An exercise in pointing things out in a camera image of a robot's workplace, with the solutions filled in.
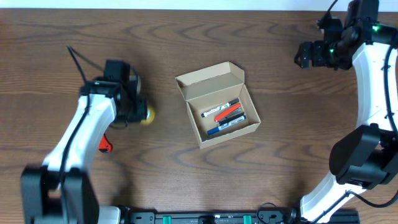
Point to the black whiteboard marker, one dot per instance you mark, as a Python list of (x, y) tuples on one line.
[(220, 108)]

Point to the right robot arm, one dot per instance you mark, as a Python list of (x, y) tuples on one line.
[(366, 157)]

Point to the blue whiteboard marker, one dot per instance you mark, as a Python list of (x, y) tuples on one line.
[(226, 125)]

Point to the red black stapler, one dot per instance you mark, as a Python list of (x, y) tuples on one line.
[(228, 113)]

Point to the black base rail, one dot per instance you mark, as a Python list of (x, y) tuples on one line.
[(269, 215)]

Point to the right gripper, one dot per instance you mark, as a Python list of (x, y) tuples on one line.
[(316, 55)]

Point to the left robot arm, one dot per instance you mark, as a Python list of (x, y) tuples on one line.
[(60, 191)]

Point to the open cardboard box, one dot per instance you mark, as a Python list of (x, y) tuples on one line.
[(218, 102)]

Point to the yellow tape roll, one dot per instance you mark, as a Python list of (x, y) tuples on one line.
[(150, 116)]

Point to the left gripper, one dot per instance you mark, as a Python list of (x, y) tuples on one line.
[(142, 114)]

